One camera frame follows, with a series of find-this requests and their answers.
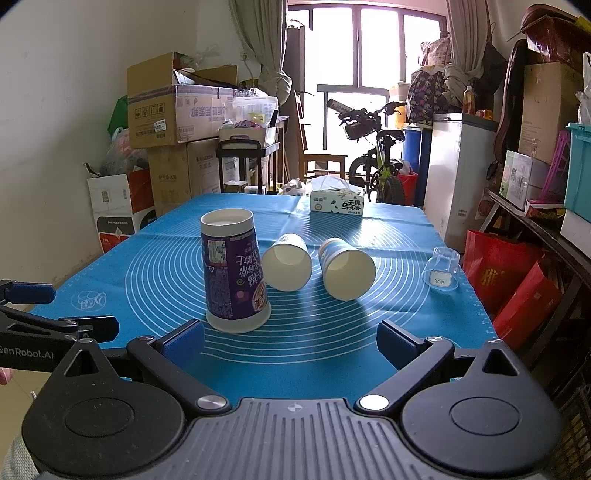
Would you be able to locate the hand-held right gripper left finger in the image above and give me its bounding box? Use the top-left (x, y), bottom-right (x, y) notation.
top-left (51, 319), bottom-right (232, 418)

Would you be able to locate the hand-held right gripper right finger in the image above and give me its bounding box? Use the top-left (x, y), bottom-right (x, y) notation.
top-left (360, 320), bottom-right (536, 416)

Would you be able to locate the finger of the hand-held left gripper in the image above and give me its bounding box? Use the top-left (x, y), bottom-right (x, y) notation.
top-left (0, 305), bottom-right (120, 344)
top-left (0, 279), bottom-right (57, 305)

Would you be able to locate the blue and white paper cup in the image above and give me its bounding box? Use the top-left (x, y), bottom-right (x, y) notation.
top-left (318, 237), bottom-right (377, 302)

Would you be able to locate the plain white paper cup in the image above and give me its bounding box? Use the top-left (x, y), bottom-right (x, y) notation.
top-left (262, 233), bottom-right (314, 291)

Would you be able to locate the tall purple paper cup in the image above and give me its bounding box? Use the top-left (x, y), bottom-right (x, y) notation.
top-left (200, 209), bottom-right (271, 334)

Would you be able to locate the small clear plastic cup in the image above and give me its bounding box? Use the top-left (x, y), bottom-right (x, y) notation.
top-left (421, 246), bottom-right (461, 291)

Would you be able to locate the blue silicone baking mat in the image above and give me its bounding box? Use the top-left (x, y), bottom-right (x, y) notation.
top-left (28, 193), bottom-right (499, 407)

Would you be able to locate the grey cloth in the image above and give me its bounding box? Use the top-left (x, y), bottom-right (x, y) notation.
top-left (0, 433), bottom-right (47, 480)

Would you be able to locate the red and white cardboard box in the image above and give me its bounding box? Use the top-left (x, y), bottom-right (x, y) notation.
top-left (87, 168), bottom-right (156, 254)

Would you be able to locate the red gift bag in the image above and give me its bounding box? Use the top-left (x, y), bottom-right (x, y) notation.
top-left (492, 260), bottom-right (576, 350)
top-left (462, 229), bottom-right (546, 315)

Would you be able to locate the white and green tissue box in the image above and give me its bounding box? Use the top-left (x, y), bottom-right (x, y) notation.
top-left (308, 187), bottom-right (365, 217)

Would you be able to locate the red bucket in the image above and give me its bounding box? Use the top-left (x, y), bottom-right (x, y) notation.
top-left (396, 172), bottom-right (419, 206)

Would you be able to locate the black and green bicycle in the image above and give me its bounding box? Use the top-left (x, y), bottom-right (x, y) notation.
top-left (325, 98), bottom-right (419, 205)

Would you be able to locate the brown and white cardboard box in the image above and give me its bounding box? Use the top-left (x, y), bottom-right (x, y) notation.
top-left (148, 137), bottom-right (223, 217)

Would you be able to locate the grey plastic bag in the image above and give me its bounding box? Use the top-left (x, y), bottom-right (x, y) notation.
top-left (99, 127), bottom-right (151, 177)

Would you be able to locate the white chest freezer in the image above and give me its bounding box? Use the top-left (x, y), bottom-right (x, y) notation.
top-left (425, 113), bottom-right (500, 254)

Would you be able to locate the white plastic bag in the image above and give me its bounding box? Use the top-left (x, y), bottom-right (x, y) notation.
top-left (277, 174), bottom-right (357, 197)

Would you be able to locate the dark side table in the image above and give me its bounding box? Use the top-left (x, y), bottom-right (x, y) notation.
top-left (481, 186), bottom-right (591, 370)

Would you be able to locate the wooden chair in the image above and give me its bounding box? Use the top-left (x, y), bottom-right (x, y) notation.
top-left (294, 90), bottom-right (348, 182)

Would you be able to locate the blue water barrel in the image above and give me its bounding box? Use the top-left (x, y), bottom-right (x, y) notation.
top-left (401, 124), bottom-right (424, 175)

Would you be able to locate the green bag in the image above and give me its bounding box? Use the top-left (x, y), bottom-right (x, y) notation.
top-left (108, 95), bottom-right (130, 139)

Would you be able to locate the black utility trolley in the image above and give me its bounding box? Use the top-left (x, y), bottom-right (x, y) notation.
top-left (216, 115), bottom-right (283, 195)

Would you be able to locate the black plastic crate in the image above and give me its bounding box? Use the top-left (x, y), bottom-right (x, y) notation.
top-left (549, 382), bottom-right (591, 480)

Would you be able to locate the white and green carton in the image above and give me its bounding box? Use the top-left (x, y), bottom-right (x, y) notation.
top-left (500, 150), bottom-right (551, 212)

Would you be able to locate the open brown cardboard box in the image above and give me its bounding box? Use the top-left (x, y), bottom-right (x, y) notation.
top-left (127, 52), bottom-right (241, 149)

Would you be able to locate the pink plastic rack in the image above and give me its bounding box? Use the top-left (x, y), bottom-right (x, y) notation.
top-left (539, 129), bottom-right (572, 205)

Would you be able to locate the floral fabric bag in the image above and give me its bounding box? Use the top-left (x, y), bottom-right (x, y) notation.
top-left (407, 66), bottom-right (463, 125)

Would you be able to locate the teal plastic crate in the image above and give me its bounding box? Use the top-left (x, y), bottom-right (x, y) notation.
top-left (563, 122), bottom-right (591, 225)

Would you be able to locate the dark guitar case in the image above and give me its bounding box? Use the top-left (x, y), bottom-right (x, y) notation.
top-left (493, 38), bottom-right (528, 166)

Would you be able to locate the tall brown cardboard box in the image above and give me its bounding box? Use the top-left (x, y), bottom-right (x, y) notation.
top-left (517, 61), bottom-right (586, 165)

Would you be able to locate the dark framed window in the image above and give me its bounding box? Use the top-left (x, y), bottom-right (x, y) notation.
top-left (285, 0), bottom-right (452, 174)

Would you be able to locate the grey tied curtain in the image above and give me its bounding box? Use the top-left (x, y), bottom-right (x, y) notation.
top-left (228, 0), bottom-right (306, 112)

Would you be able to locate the beige curtain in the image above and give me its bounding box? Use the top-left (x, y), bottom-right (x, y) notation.
top-left (444, 0), bottom-right (491, 93)

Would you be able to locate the brown suitcase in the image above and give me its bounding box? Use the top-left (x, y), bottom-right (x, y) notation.
top-left (507, 4), bottom-right (591, 66)

